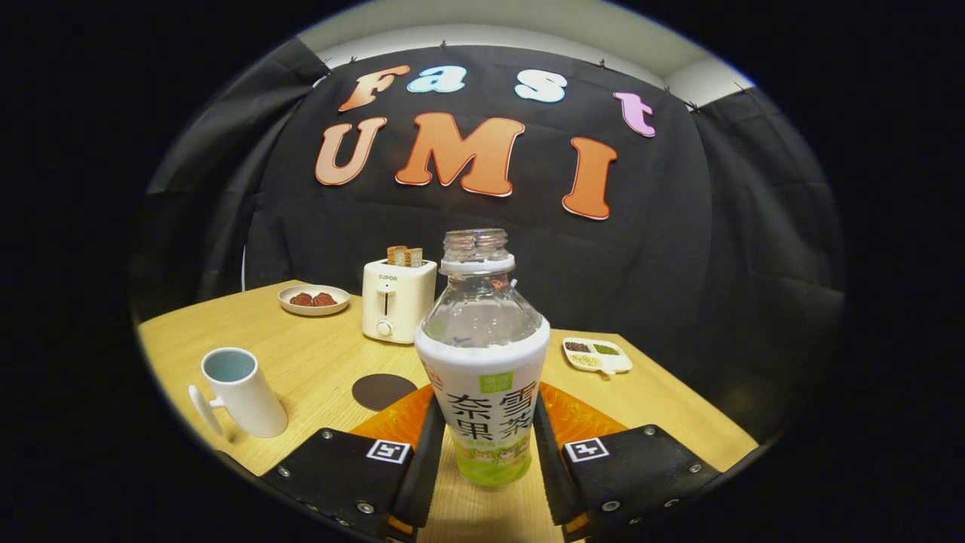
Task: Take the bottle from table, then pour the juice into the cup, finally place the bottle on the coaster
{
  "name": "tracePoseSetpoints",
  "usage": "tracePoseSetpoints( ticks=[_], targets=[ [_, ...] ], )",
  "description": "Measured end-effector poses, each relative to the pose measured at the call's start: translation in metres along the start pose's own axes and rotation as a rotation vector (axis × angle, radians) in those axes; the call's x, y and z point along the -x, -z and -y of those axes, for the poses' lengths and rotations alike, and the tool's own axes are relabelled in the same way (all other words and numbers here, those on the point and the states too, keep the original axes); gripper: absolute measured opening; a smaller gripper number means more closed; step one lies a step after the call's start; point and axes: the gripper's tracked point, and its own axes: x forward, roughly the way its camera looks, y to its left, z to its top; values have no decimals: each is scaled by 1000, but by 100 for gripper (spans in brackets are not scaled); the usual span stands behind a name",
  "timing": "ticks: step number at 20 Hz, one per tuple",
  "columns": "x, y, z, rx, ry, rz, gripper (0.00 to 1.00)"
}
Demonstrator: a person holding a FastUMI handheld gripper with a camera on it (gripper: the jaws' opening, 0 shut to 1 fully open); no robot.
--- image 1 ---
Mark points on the white toaster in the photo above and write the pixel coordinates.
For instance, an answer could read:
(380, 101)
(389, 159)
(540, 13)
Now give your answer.
(396, 302)

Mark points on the white cup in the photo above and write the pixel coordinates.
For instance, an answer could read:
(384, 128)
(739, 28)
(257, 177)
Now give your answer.
(249, 400)

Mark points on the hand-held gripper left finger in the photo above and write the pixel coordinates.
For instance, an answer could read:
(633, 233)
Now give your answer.
(426, 467)

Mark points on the clear juice bottle white label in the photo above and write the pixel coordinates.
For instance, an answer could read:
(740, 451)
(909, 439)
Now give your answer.
(482, 362)

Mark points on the brown round coaster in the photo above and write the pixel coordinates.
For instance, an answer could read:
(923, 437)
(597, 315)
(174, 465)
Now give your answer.
(381, 392)

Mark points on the toast slice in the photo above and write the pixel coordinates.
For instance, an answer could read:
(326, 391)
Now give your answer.
(396, 255)
(415, 258)

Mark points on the white divided seed dish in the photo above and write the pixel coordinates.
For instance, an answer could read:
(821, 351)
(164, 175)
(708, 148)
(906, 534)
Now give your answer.
(614, 365)

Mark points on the black backdrop cloth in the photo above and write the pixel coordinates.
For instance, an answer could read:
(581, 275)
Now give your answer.
(641, 286)

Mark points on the wooden table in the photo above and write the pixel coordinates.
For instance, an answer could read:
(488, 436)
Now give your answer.
(317, 354)

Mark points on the brown food piece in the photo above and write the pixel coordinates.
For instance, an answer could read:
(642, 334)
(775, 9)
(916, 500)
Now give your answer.
(301, 299)
(325, 299)

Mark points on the small white plate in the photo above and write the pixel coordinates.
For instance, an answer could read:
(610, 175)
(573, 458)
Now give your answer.
(332, 308)

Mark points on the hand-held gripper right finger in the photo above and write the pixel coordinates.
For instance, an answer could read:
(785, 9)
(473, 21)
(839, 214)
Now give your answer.
(549, 475)

